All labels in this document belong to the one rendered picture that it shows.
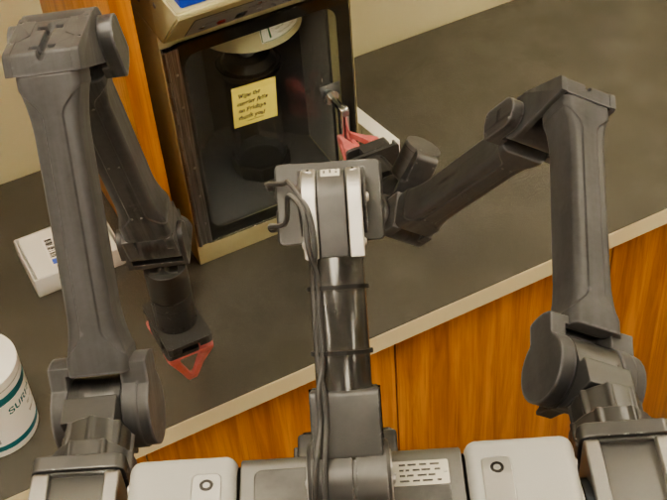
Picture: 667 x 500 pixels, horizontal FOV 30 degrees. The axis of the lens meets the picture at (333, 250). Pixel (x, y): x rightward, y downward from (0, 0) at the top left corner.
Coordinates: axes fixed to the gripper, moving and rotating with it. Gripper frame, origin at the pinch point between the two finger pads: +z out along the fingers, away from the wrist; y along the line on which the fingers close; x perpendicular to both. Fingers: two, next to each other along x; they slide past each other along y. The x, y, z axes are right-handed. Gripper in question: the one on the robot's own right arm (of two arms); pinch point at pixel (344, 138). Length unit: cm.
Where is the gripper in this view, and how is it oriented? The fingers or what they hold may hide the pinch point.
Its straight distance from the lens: 202.5
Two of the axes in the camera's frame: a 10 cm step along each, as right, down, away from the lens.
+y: -8.9, 3.6, -2.9
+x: 0.6, 7.1, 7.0
